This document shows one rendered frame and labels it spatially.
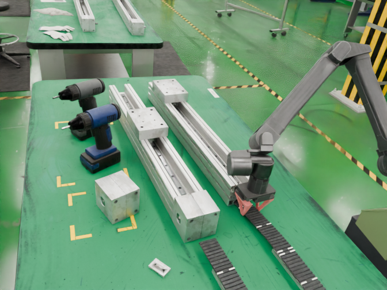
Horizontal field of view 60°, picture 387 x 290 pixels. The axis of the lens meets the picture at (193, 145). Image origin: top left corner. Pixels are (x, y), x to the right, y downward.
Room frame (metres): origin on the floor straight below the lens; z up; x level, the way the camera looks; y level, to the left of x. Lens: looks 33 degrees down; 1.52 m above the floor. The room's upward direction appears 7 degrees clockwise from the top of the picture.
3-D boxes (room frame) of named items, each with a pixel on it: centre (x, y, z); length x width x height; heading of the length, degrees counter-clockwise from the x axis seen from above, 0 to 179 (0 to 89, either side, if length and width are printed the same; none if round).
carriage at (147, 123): (1.09, 0.18, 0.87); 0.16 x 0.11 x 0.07; 29
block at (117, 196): (0.75, 0.20, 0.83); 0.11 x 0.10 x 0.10; 134
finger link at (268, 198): (0.79, -0.21, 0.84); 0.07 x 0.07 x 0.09; 29
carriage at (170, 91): (1.40, 0.14, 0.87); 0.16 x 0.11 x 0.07; 29
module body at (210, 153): (1.18, 0.02, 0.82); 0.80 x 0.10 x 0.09; 29
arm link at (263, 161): (0.78, -0.20, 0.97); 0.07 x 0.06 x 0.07; 100
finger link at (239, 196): (0.78, -0.19, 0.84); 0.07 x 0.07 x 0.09; 29
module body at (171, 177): (1.09, 0.18, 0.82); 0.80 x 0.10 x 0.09; 29
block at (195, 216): (0.71, -0.04, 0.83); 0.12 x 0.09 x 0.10; 119
